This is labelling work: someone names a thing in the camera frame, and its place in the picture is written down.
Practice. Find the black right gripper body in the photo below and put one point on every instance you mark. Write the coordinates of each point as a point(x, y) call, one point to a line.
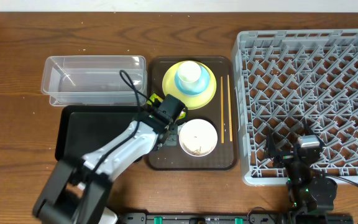
point(284, 157)

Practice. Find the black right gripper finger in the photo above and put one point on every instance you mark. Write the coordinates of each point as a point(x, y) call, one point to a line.
point(271, 150)
point(308, 131)

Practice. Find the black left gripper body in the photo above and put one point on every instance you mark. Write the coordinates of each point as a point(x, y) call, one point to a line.
point(173, 134)

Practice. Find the white bowl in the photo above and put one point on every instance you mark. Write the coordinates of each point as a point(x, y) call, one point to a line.
point(198, 137)

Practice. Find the green pandan cake wrapper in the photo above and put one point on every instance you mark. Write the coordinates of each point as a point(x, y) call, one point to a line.
point(156, 101)

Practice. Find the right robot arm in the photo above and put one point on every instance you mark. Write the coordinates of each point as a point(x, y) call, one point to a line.
point(312, 196)

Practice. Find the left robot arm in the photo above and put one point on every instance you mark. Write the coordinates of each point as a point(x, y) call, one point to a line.
point(77, 191)

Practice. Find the grey dishwasher rack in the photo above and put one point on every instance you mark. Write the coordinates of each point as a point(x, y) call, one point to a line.
point(283, 78)

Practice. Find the right wooden chopstick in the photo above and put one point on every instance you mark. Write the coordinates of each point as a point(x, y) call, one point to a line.
point(229, 108)

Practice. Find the blue bowl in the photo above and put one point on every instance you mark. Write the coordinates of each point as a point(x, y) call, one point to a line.
point(200, 85)

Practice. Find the yellow plate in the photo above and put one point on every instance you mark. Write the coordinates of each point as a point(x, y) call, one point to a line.
point(191, 102)

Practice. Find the white paper cup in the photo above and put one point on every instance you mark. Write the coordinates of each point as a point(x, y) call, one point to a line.
point(189, 72)

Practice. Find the black plastic tray bin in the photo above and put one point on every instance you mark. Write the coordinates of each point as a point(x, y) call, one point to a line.
point(84, 129)

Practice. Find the clear plastic bin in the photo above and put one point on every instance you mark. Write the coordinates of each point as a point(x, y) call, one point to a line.
point(93, 79)

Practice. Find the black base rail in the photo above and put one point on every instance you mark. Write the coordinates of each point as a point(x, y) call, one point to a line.
point(252, 218)

